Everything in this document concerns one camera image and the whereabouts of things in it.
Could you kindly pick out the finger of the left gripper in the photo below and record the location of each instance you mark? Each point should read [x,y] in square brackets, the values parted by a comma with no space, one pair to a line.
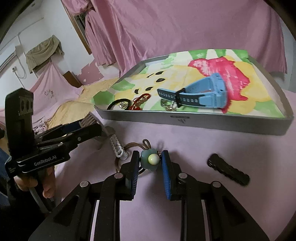
[59,132]
[67,144]

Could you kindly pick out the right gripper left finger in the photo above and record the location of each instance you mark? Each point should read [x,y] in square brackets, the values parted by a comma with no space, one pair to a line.
[118,187]

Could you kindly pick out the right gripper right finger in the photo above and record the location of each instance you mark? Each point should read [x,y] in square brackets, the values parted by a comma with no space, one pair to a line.
[180,186]

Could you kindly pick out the beige hair claw clip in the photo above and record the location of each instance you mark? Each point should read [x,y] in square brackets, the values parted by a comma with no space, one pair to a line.
[99,131]

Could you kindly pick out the black scalloped hair clip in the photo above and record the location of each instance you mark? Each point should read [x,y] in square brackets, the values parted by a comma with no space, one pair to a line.
[218,164]

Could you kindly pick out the blue smart watch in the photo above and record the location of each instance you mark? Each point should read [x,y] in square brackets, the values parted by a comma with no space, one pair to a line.
[208,92]

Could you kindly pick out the yellow bed sheet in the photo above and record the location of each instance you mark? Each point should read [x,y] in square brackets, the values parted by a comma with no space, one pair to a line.
[77,109]

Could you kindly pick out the pink embroidered cloth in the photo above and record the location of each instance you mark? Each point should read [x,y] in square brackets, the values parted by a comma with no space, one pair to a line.
[50,91]

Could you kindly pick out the brown wooden headboard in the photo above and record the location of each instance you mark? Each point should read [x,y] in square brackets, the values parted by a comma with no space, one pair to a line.
[71,79]

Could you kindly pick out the pink table cloth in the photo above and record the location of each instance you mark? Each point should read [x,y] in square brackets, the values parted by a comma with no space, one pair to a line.
[258,170]

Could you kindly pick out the olive green hanging cloth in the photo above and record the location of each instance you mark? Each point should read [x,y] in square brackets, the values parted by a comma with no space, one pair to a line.
[42,52]

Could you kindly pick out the pink window curtain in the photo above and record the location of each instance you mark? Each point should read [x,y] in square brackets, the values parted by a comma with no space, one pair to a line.
[94,30]

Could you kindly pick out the white air conditioner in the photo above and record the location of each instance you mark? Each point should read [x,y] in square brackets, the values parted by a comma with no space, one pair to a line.
[12,51]

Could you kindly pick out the grey cardboard tray box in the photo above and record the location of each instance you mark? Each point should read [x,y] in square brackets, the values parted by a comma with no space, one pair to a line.
[229,122]

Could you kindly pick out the colourful floral tray liner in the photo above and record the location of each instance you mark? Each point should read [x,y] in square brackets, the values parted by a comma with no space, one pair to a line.
[249,93]

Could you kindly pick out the large pink hanging curtain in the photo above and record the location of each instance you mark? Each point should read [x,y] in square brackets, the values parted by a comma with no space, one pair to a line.
[138,30]

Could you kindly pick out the small silver ring charm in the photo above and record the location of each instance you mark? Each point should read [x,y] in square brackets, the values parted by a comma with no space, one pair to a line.
[168,105]

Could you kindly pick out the wooden window frame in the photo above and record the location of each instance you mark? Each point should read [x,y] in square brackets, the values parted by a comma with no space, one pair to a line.
[79,26]

